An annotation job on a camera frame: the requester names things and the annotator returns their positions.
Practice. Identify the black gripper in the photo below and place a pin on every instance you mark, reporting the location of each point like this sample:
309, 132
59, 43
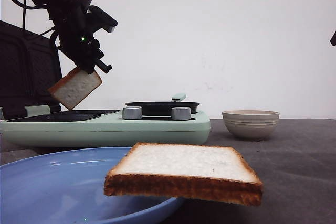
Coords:
333, 39
77, 42

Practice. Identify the breakfast maker hinged lid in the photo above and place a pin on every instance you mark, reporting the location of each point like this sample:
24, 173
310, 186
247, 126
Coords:
29, 67

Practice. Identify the bread slice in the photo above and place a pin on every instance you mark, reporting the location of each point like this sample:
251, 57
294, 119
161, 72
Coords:
74, 87
203, 172

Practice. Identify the beige ceramic bowl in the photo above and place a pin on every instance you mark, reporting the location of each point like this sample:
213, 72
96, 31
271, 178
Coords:
251, 124

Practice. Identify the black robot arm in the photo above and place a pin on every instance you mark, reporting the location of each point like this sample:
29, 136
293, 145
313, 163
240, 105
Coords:
54, 9

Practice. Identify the mint green breakfast maker base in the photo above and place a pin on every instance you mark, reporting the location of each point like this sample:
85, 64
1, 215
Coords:
103, 128

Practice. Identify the left silver control knob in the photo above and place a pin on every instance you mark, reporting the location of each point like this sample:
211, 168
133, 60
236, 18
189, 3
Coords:
132, 113

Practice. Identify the silver control knob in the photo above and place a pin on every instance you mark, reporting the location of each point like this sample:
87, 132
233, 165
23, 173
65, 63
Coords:
181, 113
132, 113

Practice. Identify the black frying pan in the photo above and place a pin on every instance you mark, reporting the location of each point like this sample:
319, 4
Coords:
163, 108

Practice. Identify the right silver control knob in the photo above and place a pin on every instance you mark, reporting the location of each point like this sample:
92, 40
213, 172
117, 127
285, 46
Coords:
181, 113

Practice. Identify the blue plate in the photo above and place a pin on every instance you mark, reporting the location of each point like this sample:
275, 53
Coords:
67, 187

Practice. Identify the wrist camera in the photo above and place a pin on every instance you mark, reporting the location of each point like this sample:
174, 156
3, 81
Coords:
97, 19

